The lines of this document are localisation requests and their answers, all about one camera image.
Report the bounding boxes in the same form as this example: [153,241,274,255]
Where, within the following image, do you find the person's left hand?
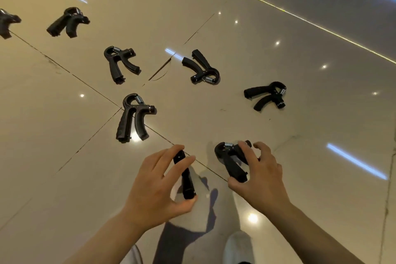
[122,144,198,231]

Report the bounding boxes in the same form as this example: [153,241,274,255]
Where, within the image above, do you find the person's right hand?
[227,140,292,217]

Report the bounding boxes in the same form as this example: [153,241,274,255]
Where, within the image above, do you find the group of black hand grippers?
[0,0,288,112]

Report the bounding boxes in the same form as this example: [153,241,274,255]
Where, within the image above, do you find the person's right forearm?
[266,203,364,264]

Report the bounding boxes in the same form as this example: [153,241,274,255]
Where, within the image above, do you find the white left shoe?
[122,243,144,264]

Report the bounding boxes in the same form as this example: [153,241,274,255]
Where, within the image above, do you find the white shoe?
[122,243,144,264]
[222,231,256,264]

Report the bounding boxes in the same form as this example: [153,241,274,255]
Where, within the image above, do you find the white right shoe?
[222,231,256,264]

